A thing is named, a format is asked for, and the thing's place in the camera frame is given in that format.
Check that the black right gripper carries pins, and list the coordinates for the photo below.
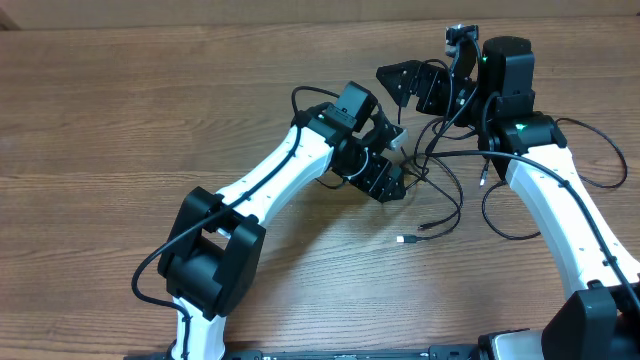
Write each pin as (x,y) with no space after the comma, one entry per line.
(416,75)

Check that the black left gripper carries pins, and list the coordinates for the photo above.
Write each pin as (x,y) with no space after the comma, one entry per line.
(373,183)

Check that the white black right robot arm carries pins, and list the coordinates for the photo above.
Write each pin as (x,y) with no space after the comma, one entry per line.
(488,87)

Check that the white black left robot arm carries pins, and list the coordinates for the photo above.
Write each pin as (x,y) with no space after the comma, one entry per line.
(216,240)

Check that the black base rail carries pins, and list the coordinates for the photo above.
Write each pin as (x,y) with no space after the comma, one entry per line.
(350,354)

